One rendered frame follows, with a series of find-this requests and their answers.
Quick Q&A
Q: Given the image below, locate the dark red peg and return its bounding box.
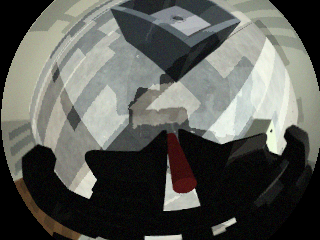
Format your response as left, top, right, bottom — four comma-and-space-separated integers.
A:
167, 132, 197, 193

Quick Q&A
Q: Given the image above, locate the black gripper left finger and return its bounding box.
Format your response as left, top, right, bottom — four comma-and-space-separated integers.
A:
84, 129, 168, 211

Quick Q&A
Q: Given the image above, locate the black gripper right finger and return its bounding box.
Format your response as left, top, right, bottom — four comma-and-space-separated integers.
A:
179, 128, 267, 205

